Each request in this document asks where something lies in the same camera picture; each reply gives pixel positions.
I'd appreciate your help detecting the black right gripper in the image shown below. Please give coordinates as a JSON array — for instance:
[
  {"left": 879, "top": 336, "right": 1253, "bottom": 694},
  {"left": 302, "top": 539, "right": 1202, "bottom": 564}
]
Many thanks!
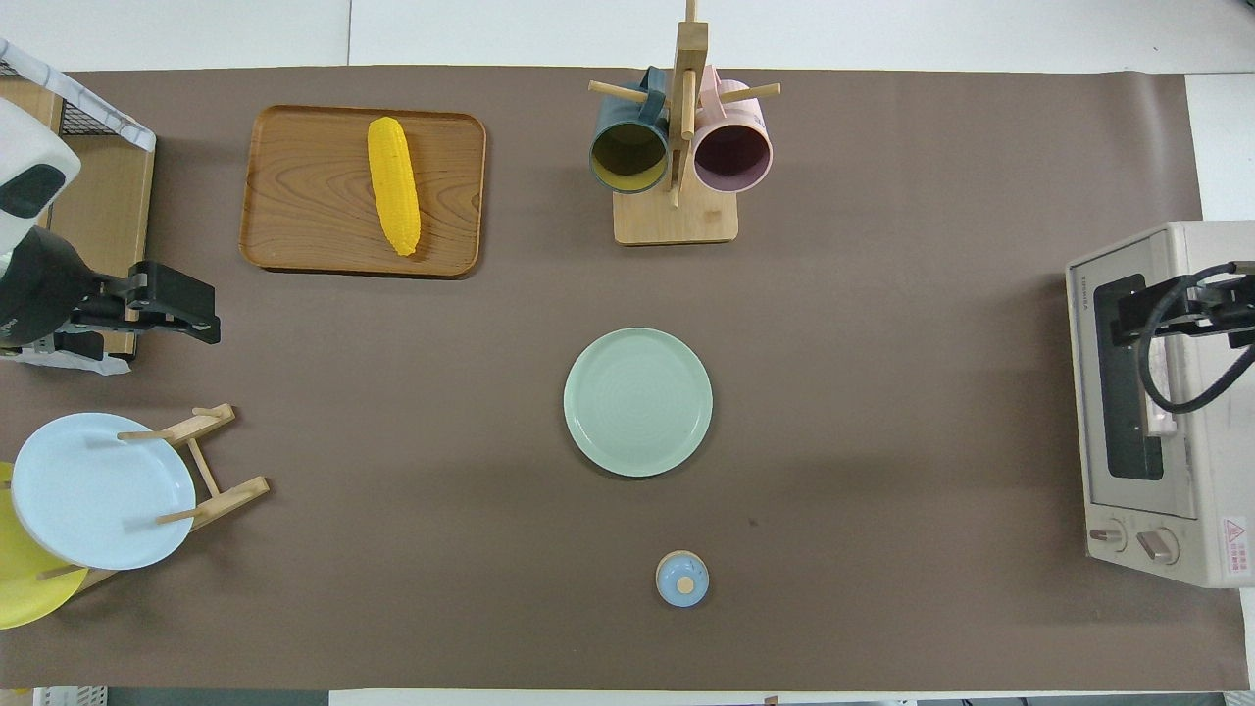
[{"left": 1109, "top": 274, "right": 1255, "bottom": 351}]

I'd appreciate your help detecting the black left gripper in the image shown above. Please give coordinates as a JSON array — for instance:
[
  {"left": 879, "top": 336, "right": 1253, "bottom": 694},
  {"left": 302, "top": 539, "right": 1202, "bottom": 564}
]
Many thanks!
[{"left": 56, "top": 259, "right": 223, "bottom": 361}]

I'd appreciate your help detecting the glass oven door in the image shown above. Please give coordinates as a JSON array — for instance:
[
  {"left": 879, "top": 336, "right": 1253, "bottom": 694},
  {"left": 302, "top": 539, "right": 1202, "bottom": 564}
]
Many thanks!
[{"left": 1067, "top": 227, "right": 1202, "bottom": 521}]

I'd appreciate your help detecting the yellow corn cob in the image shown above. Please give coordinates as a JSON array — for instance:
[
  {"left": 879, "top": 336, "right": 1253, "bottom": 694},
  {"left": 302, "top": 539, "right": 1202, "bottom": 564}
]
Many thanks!
[{"left": 367, "top": 117, "right": 423, "bottom": 258}]

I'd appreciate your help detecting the pale green plate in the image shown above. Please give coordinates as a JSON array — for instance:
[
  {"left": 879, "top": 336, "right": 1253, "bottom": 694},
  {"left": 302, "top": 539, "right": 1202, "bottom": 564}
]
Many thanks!
[{"left": 563, "top": 327, "right": 714, "bottom": 479}]

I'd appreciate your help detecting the beige toaster oven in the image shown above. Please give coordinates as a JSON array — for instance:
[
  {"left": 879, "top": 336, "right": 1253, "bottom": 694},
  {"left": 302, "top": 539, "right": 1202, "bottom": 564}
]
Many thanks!
[{"left": 1066, "top": 221, "right": 1255, "bottom": 589}]

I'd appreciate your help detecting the light blue plate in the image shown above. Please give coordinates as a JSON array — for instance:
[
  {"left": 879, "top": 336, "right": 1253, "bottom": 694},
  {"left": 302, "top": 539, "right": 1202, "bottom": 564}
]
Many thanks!
[{"left": 10, "top": 412, "right": 197, "bottom": 572}]

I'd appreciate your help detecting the wooden plate rack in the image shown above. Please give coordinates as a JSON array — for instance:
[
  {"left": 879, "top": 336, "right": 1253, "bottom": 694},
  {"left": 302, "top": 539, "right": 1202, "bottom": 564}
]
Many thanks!
[{"left": 37, "top": 402, "right": 271, "bottom": 594}]

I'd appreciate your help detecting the brown wooden tray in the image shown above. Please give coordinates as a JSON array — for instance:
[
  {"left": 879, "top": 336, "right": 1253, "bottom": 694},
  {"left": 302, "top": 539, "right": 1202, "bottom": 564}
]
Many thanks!
[{"left": 239, "top": 105, "right": 488, "bottom": 279}]

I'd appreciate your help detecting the yellow plate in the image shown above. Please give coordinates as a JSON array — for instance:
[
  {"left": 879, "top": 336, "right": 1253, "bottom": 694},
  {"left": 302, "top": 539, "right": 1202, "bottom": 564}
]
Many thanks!
[{"left": 0, "top": 461, "right": 89, "bottom": 630}]

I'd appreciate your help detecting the brown paper table mat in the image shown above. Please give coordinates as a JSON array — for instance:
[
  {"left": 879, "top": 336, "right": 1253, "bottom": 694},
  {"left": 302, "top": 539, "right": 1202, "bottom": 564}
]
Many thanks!
[{"left": 0, "top": 67, "right": 1246, "bottom": 692}]

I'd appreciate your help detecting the pink mug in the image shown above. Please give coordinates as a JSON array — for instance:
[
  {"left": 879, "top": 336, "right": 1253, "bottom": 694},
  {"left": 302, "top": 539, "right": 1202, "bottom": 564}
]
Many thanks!
[{"left": 692, "top": 65, "right": 775, "bottom": 193}]

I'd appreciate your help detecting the dark blue mug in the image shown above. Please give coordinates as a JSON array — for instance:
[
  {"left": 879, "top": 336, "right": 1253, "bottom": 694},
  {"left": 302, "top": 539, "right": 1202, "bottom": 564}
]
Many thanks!
[{"left": 588, "top": 67, "right": 672, "bottom": 195}]

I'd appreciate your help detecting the wooden mug tree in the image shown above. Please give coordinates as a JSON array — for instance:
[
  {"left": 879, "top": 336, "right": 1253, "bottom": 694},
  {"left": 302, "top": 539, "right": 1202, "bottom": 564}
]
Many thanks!
[{"left": 588, "top": 0, "right": 782, "bottom": 246}]

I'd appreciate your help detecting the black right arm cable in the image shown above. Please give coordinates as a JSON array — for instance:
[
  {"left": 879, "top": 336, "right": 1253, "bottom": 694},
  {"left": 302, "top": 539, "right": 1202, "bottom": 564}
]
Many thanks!
[{"left": 1137, "top": 263, "right": 1255, "bottom": 413}]

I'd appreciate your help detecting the wire shelf with wooden boards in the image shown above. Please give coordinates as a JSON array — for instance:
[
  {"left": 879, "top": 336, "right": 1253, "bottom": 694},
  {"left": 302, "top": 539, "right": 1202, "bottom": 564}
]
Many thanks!
[{"left": 0, "top": 59, "right": 158, "bottom": 359}]

